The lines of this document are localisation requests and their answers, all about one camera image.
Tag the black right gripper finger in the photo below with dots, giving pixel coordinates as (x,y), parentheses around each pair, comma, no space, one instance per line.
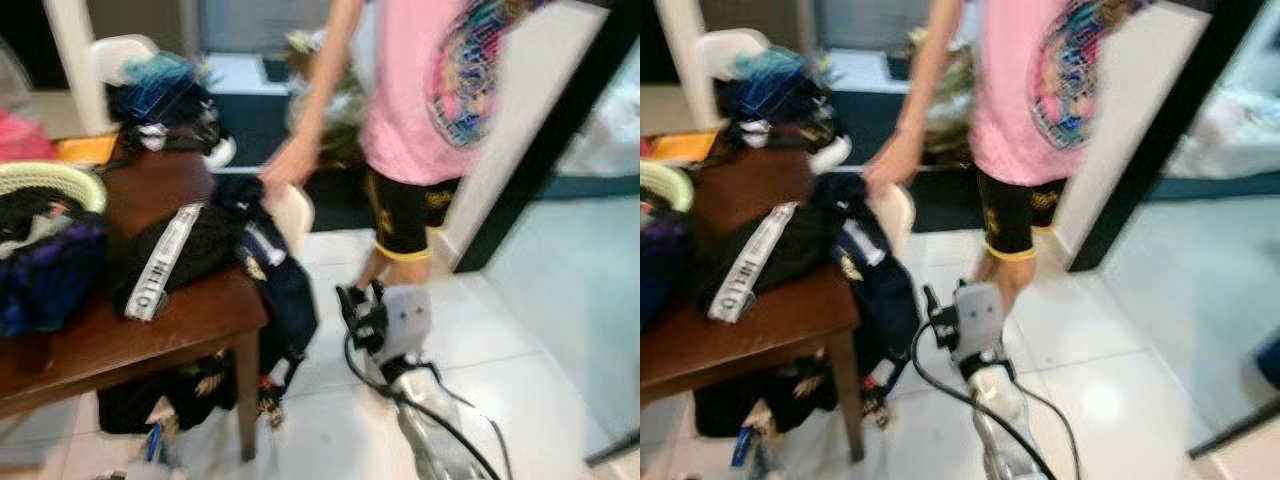
(378,292)
(349,302)
(931,302)

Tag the person right hand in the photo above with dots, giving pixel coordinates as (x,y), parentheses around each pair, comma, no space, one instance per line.
(292,168)
(895,163)

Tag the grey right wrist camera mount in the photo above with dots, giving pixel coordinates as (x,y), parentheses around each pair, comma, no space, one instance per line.
(408,320)
(978,320)

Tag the orange flat book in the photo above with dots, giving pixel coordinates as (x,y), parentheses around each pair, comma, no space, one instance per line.
(85,150)
(685,147)

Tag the green perforated laundry basket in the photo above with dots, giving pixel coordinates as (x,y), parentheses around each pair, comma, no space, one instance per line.
(50,175)
(665,180)

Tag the brown wooden table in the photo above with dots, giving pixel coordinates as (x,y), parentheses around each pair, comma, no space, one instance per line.
(790,320)
(170,330)

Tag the person right forearm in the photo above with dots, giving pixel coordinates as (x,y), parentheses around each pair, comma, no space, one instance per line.
(922,85)
(318,90)

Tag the black garment with white band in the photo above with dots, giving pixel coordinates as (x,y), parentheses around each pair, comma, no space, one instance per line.
(200,250)
(800,250)

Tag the pink red cloth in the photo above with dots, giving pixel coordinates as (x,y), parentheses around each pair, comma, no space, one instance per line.
(22,135)

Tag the black and gold garment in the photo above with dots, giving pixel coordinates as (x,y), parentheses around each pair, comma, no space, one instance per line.
(180,395)
(775,395)

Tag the dark low cabinet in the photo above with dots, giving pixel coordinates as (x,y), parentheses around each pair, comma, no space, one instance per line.
(250,130)
(860,125)

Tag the white plastic chair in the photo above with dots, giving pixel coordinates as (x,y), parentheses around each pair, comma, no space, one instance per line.
(898,222)
(298,225)
(725,55)
(122,60)

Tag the navy blue garment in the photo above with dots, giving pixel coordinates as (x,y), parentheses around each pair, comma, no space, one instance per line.
(285,290)
(890,290)

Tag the dark purple garment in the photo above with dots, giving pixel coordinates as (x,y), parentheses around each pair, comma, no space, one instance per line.
(50,275)
(662,265)

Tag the person in pink shirt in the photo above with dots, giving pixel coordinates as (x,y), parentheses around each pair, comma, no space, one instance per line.
(410,90)
(1020,90)

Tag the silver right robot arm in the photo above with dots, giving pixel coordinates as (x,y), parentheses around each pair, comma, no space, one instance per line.
(430,425)
(1000,420)

